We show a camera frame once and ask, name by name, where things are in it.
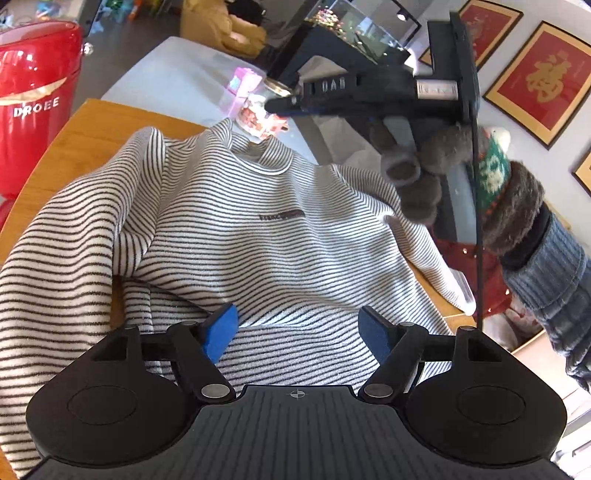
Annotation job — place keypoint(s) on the glass fish tank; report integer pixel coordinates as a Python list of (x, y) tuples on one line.
[(364, 27)]

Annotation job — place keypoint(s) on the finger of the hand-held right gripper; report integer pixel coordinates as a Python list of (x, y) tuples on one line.
[(351, 92)]

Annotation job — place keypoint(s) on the person's right hand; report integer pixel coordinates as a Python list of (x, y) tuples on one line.
[(508, 194)]

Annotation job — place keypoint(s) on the glass jar with gold lid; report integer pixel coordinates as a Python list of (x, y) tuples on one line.
[(258, 113)]

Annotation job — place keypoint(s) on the red framed wall picture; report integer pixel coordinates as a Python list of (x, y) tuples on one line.
[(545, 83), (585, 173), (489, 27)]

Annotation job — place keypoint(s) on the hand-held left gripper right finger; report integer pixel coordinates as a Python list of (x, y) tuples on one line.
[(375, 334)]

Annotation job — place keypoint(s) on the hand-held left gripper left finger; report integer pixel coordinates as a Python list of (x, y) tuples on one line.
[(222, 330)]

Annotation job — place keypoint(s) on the red fuzzy coat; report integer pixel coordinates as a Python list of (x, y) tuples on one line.
[(457, 256)]

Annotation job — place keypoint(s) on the red round appliance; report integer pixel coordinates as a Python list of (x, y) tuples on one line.
[(37, 138)]

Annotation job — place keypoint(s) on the person's right forearm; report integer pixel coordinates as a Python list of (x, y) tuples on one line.
[(549, 286)]

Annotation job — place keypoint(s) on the yellow armchair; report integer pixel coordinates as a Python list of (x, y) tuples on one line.
[(217, 25)]

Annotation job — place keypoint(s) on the white coffee table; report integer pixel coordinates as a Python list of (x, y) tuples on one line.
[(184, 69)]

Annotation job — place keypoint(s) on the striped white sweater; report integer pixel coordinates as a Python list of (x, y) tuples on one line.
[(277, 258)]

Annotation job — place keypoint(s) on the pink box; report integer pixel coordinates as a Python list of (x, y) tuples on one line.
[(244, 85)]

